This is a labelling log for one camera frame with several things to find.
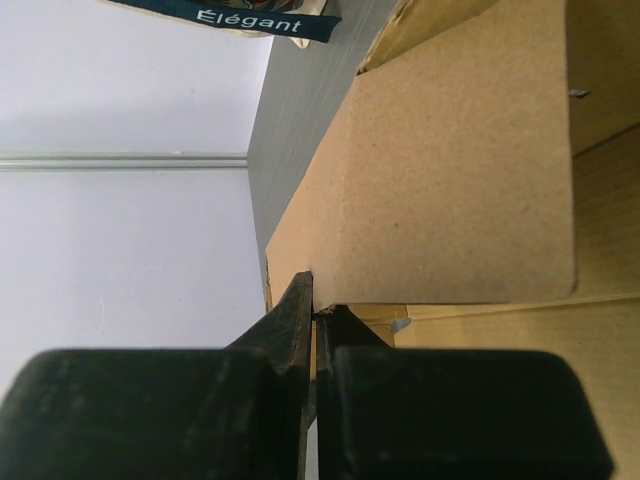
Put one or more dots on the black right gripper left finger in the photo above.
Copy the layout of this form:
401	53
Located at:
238	412

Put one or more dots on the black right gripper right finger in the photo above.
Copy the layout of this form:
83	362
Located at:
391	413

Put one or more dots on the beige canvas tote bag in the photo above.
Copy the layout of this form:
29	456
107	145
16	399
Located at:
301	21

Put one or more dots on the aluminium frame post left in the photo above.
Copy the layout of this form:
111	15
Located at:
121	162

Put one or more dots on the brown cardboard box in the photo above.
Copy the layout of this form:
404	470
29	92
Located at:
481	177

